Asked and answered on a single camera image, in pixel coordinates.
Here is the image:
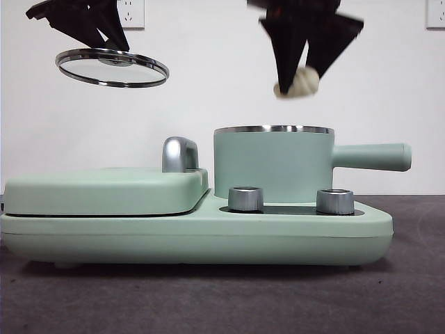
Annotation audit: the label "twisted white bun green specks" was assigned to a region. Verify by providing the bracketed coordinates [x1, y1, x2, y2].
[273, 66, 319, 100]

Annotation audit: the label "glass pot lid green knob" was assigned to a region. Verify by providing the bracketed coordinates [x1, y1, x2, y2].
[54, 48, 170, 89]

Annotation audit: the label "silver control knob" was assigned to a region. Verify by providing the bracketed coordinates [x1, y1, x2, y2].
[315, 189, 355, 215]
[227, 186, 265, 212]

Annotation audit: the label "green hinged griddle cover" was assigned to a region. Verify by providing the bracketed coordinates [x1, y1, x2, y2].
[2, 168, 210, 218]

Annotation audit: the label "green breakfast machine base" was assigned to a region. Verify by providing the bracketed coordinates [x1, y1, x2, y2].
[0, 189, 394, 271]

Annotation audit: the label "white wall socket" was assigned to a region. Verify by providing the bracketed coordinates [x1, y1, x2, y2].
[426, 0, 445, 30]
[117, 0, 145, 31]

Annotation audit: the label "green pot with side handle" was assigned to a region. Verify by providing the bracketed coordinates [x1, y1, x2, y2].
[212, 124, 413, 206]

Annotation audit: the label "silver griddle cover handle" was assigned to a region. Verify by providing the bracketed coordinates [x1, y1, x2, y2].
[161, 136, 200, 174]

